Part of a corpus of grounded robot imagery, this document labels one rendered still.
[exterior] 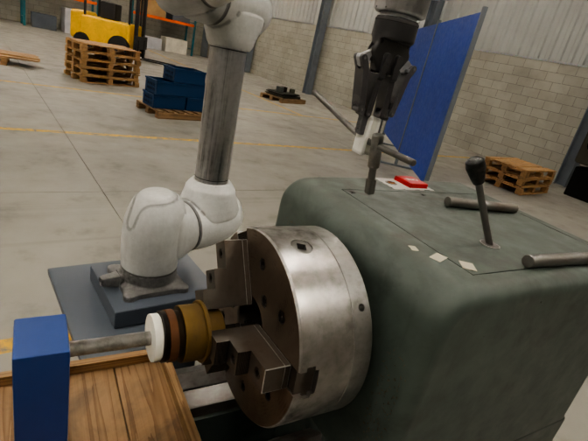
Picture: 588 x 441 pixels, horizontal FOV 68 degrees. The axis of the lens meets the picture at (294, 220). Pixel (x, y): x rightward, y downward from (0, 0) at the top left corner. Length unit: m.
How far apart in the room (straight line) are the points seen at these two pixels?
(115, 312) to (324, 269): 0.70
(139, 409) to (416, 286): 0.51
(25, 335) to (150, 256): 0.61
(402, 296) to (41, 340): 0.48
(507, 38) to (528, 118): 2.08
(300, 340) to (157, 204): 0.69
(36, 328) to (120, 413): 0.26
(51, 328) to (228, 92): 0.80
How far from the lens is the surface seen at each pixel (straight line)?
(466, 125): 12.53
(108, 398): 0.87
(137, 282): 1.26
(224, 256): 0.70
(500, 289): 0.69
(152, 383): 0.89
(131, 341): 0.66
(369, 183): 0.83
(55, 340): 0.63
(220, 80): 1.24
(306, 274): 0.61
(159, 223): 1.17
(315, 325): 0.60
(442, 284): 0.64
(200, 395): 0.91
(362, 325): 0.65
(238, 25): 1.21
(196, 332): 0.65
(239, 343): 0.64
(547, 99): 11.66
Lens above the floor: 1.50
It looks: 21 degrees down
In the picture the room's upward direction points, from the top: 13 degrees clockwise
